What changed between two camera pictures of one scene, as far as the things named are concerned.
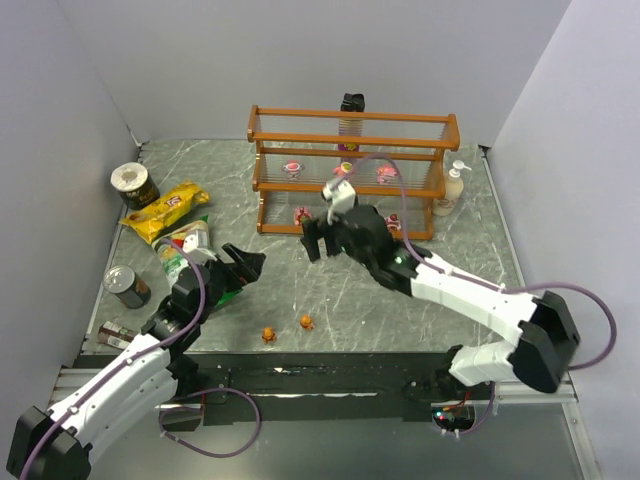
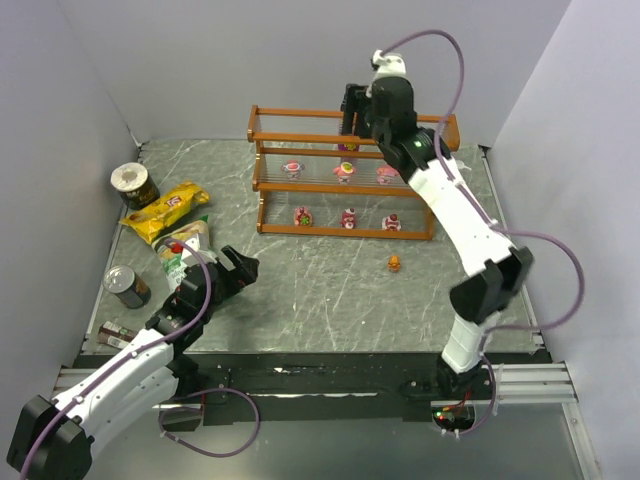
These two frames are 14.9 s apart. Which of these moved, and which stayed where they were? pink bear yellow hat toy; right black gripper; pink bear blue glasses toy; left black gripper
Moved: right black gripper
Stayed: left black gripper; pink bear blue glasses toy; pink bear yellow hat toy
